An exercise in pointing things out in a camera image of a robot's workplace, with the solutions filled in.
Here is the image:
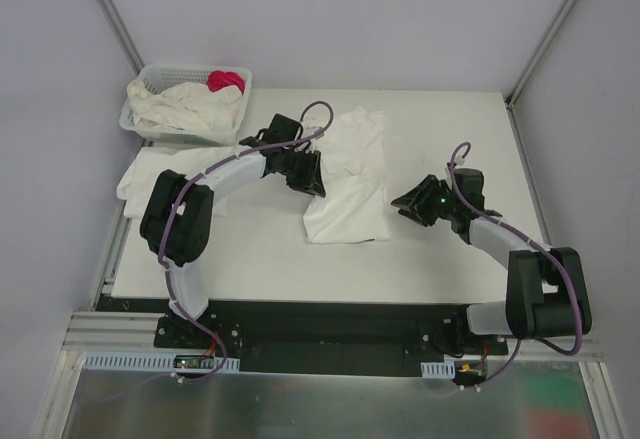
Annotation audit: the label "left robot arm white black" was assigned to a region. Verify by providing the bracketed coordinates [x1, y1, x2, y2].
[139, 114, 326, 348]

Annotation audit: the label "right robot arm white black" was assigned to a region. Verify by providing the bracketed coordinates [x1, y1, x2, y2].
[391, 168, 592, 355]

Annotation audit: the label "folded white t shirt stack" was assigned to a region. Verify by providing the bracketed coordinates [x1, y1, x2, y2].
[116, 146, 233, 220]

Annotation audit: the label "red garment in basket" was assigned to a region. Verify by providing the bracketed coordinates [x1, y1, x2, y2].
[206, 70, 246, 94]

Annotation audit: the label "cream clothes in basket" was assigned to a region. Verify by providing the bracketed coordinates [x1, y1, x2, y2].
[127, 79, 243, 132]

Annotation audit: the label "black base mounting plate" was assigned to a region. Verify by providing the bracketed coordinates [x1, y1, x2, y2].
[97, 297, 508, 377]

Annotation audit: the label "right white cable duct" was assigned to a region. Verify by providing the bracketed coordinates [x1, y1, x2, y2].
[420, 360, 456, 380]

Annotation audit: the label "white cable duct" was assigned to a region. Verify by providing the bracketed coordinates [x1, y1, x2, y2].
[420, 360, 456, 380]
[84, 352, 240, 374]

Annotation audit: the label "aluminium rail front right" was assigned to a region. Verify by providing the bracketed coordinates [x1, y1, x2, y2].
[504, 328, 604, 360]

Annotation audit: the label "aluminium rail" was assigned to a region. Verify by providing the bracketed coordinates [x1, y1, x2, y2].
[504, 328, 604, 360]
[63, 311, 161, 350]

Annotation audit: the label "right aluminium frame post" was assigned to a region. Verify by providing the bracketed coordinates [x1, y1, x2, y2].
[505, 0, 581, 110]

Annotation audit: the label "aluminium frame post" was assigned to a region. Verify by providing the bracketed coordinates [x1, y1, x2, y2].
[505, 0, 581, 110]
[96, 0, 144, 74]

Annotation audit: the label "left white cable duct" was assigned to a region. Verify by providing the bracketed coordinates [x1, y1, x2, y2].
[84, 352, 240, 374]

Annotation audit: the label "aluminium rail front left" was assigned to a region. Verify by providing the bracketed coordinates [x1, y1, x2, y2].
[63, 311, 161, 350]

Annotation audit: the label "left aluminium frame post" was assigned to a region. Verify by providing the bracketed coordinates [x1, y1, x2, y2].
[96, 0, 144, 74]

